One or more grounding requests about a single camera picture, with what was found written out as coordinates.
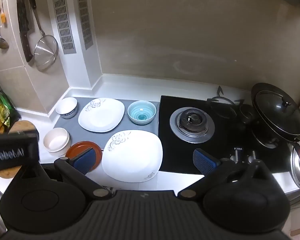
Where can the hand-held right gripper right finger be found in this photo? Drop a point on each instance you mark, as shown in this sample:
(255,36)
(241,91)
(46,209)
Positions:
(205,162)

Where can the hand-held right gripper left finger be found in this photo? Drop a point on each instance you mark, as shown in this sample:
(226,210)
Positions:
(83,160)

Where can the round orange plate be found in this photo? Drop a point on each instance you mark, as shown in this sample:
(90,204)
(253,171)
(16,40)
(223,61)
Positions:
(76,151)

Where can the white square floral plate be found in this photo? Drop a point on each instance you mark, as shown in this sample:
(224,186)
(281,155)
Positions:
(133,157)
(101,116)

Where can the white plate with dark rim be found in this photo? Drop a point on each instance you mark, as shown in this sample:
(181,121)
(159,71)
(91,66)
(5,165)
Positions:
(66,106)

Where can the round wooden cutting board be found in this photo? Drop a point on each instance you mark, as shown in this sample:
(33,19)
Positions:
(23,125)

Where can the grey mat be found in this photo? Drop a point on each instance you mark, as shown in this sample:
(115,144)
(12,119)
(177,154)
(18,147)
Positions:
(76,131)

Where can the stove knob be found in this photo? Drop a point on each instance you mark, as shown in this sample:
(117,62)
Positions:
(251,158)
(235,158)

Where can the black glass gas stove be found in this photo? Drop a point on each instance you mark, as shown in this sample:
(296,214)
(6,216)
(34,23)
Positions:
(170,155)

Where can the silver ringed stove burner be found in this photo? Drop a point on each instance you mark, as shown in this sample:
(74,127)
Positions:
(192,123)
(267,143)

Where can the green snack bag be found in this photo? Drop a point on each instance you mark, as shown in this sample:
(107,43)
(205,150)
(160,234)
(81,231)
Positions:
(1,100)

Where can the black pan support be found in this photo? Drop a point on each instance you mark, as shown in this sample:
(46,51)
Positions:
(223,102)

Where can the blue ringed bowl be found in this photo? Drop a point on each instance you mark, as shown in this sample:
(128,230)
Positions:
(141,112)

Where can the metal mesh strainer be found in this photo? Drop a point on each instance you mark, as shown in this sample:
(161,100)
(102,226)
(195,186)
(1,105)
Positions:
(46,53)

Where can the metal ladle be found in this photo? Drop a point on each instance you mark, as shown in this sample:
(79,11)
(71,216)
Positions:
(1,41)

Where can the cleaver knife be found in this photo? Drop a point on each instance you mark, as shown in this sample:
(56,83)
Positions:
(23,27)

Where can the metal vent grille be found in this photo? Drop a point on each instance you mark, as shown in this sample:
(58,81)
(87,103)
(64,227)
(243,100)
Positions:
(64,25)

